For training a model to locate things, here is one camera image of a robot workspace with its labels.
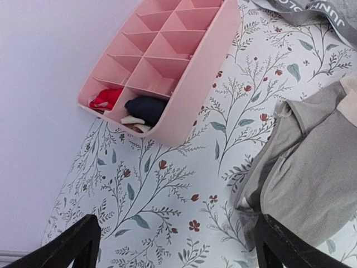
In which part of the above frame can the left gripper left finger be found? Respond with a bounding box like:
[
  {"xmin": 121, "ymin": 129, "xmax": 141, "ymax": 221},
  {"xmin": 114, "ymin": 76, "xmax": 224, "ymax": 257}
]
[{"xmin": 7, "ymin": 214, "xmax": 101, "ymax": 268}]

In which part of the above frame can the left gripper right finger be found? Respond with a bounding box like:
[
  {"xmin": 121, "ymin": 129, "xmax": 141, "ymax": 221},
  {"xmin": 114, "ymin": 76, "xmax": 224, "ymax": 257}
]
[{"xmin": 254, "ymin": 214, "xmax": 347, "ymax": 268}]

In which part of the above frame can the grey underwear cream waistband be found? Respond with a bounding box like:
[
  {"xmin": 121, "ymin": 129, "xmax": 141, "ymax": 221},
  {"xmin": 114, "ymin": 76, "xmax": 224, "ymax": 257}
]
[{"xmin": 236, "ymin": 73, "xmax": 356, "ymax": 250}]

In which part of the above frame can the floral table cloth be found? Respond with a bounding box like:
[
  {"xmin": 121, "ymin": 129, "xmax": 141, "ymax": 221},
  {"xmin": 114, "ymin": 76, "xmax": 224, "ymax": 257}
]
[{"xmin": 42, "ymin": 1, "xmax": 356, "ymax": 267}]

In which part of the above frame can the red rolled cloth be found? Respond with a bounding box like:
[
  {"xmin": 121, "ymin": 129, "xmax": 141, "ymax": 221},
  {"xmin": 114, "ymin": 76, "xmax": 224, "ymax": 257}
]
[{"xmin": 88, "ymin": 88, "xmax": 123, "ymax": 112}]

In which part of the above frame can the dark rolled cloth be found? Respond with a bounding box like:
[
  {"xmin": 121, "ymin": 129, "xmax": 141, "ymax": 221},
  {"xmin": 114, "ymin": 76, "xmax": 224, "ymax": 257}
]
[{"xmin": 120, "ymin": 96, "xmax": 167, "ymax": 133}]

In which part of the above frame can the pink divided organizer box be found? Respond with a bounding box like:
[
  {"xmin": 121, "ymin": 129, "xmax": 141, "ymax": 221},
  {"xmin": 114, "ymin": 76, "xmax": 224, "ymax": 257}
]
[{"xmin": 78, "ymin": 1, "xmax": 240, "ymax": 146}]

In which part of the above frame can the grey boxer briefs lettered band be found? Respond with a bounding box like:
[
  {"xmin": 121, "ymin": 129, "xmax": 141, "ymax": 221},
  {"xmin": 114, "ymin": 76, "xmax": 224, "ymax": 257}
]
[{"xmin": 254, "ymin": 0, "xmax": 356, "ymax": 49}]

